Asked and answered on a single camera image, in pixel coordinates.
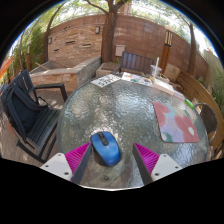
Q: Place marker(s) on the brown wicker metal chair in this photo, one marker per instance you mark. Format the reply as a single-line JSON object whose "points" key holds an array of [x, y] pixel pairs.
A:
{"points": [[208, 116]]}

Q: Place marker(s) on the grey wall utility box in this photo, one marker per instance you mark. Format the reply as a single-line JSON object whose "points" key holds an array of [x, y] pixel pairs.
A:
{"points": [[120, 50]]}

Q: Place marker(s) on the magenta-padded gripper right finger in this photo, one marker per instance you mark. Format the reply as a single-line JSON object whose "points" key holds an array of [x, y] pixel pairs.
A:
{"points": [[165, 165]]}

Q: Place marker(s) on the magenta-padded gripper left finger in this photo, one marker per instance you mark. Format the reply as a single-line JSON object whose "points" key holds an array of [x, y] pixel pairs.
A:
{"points": [[58, 165]]}

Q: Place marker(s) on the small blue white booklet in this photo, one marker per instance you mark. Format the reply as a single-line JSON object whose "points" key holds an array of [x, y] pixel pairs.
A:
{"points": [[179, 95]]}

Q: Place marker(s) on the black slatted rocking chair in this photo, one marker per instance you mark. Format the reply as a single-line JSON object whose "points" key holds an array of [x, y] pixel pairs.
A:
{"points": [[43, 126]]}

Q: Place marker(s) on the blue and black computer mouse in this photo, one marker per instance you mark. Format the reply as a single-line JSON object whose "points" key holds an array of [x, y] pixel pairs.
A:
{"points": [[106, 148]]}

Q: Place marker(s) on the curved wooden bench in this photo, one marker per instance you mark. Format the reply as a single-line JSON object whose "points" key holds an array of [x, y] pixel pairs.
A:
{"points": [[196, 88]]}

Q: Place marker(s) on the dark wooden slatted chair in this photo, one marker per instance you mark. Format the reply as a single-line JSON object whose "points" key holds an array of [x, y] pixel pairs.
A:
{"points": [[133, 61]]}

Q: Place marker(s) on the dark wall lamp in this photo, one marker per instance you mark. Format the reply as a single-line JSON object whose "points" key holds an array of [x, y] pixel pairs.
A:
{"points": [[50, 40], [97, 30]]}

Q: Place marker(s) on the thick forked tree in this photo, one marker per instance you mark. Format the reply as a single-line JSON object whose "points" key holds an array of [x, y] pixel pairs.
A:
{"points": [[108, 36]]}

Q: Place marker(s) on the floral pastel mouse pad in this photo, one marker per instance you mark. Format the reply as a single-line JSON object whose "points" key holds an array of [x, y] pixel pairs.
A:
{"points": [[176, 121]]}

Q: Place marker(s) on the white licence plate sign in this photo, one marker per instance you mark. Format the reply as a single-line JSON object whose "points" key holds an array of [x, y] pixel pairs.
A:
{"points": [[106, 80]]}

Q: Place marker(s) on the stone raised garden bed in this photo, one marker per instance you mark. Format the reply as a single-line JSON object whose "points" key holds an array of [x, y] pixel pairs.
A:
{"points": [[60, 78]]}

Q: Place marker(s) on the clear plastic cup with straw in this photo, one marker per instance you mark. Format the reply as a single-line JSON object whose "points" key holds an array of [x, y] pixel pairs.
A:
{"points": [[155, 71]]}

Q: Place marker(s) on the slim leaning tree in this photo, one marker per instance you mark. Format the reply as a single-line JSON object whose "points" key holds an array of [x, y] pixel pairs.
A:
{"points": [[192, 50]]}

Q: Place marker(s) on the wooden garden lamp post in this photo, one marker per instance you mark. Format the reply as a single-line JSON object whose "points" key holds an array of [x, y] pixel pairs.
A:
{"points": [[165, 53]]}

